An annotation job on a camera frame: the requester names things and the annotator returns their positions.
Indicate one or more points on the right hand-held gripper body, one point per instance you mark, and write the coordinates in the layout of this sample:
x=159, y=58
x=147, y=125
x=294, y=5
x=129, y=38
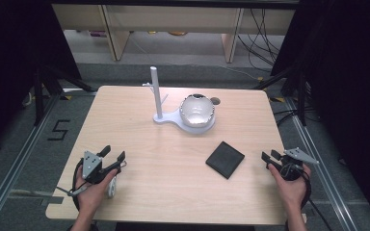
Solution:
x=294, y=160

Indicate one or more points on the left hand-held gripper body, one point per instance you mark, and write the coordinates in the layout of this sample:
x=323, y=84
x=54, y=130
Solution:
x=91, y=164

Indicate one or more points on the black leather wallet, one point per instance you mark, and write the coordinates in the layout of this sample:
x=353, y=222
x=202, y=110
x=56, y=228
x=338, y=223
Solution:
x=224, y=159

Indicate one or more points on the white key stand with tray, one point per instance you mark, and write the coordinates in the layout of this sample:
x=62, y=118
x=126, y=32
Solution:
x=156, y=96

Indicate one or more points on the white bowl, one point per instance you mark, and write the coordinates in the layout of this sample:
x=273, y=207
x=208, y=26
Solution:
x=196, y=110

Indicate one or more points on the person's left hand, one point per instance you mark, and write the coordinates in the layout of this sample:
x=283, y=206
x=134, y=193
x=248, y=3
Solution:
x=93, y=194

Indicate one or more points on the person's right hand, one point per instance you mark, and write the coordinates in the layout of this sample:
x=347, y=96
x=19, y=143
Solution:
x=290, y=191

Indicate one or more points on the black tape floor mark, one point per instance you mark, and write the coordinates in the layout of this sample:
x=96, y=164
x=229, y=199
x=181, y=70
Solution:
x=58, y=130

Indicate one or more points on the black metal stand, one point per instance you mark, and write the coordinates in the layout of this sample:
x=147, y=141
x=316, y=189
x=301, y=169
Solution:
x=39, y=96
x=301, y=96

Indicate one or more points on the black curtain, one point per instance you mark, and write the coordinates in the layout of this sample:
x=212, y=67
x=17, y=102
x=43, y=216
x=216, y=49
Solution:
x=350, y=64
x=13, y=48

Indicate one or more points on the beige office desk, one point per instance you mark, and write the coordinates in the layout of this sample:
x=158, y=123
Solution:
x=173, y=17

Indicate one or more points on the aluminium floor rail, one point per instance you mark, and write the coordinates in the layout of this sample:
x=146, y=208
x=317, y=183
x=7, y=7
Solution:
x=327, y=179
x=16, y=160

